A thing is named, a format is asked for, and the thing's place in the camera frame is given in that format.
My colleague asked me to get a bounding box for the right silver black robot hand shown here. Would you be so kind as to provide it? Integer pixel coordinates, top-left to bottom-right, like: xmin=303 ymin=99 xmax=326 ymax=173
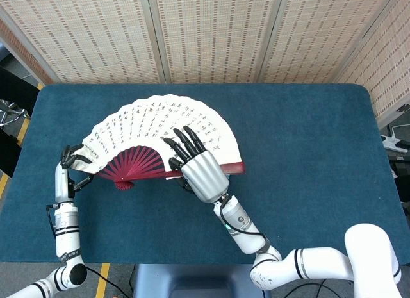
xmin=163 ymin=125 xmax=231 ymax=203

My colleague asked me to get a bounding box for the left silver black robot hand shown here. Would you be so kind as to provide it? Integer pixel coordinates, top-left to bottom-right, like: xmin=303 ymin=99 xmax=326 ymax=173
xmin=53 ymin=144 xmax=95 ymax=204

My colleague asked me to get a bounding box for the white paper red-ribbed folding fan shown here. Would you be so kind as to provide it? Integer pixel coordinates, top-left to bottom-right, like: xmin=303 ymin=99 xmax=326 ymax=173
xmin=81 ymin=93 xmax=247 ymax=192

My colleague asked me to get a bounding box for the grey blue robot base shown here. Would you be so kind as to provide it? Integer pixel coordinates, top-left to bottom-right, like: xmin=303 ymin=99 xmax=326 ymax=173
xmin=133 ymin=263 xmax=258 ymax=298

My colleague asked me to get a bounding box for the blue table cloth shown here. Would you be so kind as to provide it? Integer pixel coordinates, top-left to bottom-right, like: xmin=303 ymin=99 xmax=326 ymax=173
xmin=0 ymin=83 xmax=410 ymax=265

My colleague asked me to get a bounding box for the black chair with metal base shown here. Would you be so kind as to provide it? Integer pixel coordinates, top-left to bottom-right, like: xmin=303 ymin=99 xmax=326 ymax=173
xmin=0 ymin=66 xmax=40 ymax=179

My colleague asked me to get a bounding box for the woven bamboo screen panel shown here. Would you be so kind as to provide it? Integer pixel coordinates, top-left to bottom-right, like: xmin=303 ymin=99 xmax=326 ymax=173
xmin=259 ymin=0 xmax=397 ymax=85
xmin=147 ymin=0 xmax=284 ymax=85
xmin=0 ymin=0 xmax=169 ymax=85
xmin=332 ymin=0 xmax=410 ymax=129
xmin=0 ymin=17 xmax=55 ymax=86

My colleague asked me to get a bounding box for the white power strip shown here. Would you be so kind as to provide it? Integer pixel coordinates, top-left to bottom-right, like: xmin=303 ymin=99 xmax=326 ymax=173
xmin=380 ymin=124 xmax=410 ymax=152

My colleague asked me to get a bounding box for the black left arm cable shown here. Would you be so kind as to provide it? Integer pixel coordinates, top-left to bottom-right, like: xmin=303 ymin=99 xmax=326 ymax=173
xmin=45 ymin=203 xmax=58 ymax=240

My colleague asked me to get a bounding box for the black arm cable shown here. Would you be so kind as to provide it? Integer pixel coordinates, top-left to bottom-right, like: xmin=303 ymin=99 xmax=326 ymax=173
xmin=45 ymin=203 xmax=58 ymax=240
xmin=213 ymin=197 xmax=270 ymax=251

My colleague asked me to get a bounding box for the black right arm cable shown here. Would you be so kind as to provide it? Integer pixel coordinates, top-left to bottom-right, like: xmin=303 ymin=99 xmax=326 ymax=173
xmin=213 ymin=197 xmax=270 ymax=251

